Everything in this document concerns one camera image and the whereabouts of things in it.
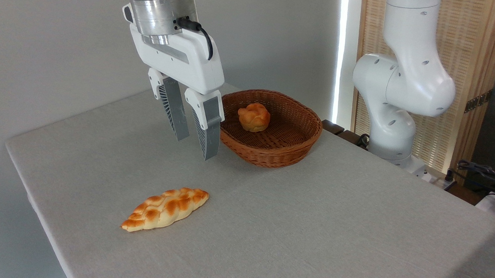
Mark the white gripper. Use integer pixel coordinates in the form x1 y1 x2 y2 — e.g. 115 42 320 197
123 23 230 162

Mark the round golden bread bun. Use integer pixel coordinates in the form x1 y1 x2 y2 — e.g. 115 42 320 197
236 102 272 134

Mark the long braided bread loaf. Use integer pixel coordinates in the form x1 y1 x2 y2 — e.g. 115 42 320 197
120 184 210 237

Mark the brown wicker basket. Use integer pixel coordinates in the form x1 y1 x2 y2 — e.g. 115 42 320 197
218 87 325 171

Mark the dark wooden side table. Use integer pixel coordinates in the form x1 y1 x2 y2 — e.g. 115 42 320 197
321 119 372 151

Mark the grey tablecloth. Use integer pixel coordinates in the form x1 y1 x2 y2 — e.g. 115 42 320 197
0 71 495 278

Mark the wooden slatted folding screen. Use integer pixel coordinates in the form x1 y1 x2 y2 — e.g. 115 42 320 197
349 0 495 187

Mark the dark metal screen hinge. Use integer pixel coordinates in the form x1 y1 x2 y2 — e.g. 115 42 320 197
464 88 493 115

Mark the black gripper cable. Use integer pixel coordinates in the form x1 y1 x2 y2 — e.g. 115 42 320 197
174 17 216 61

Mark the black cable bundle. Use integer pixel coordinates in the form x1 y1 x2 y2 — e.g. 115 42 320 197
455 160 495 200

